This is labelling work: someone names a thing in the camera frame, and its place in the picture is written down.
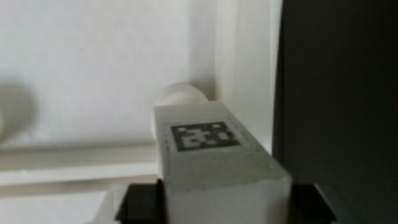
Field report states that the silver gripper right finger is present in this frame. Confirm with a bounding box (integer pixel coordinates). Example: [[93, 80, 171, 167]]
[[290, 184, 338, 224]]

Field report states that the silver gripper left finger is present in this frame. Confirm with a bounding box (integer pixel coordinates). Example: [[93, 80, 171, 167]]
[[118, 181, 167, 224]]

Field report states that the white leg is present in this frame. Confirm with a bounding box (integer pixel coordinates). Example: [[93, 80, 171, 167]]
[[153, 84, 292, 224]]

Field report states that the white square tabletop tray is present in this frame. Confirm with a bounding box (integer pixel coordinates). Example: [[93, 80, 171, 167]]
[[0, 0, 285, 224]]

